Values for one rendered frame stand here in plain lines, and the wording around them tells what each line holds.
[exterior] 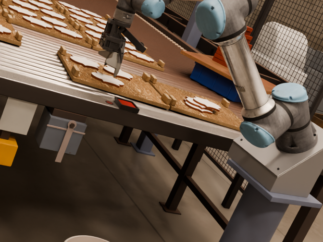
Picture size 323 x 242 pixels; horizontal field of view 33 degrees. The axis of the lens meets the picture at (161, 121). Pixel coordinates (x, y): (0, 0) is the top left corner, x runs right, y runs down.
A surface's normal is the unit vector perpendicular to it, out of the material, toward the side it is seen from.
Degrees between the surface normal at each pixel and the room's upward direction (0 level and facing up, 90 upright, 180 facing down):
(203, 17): 124
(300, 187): 90
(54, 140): 90
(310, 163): 90
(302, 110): 80
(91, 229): 0
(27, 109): 90
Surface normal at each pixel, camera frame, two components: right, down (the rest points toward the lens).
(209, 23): -0.77, 0.44
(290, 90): -0.16, -0.84
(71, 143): 0.37, 0.41
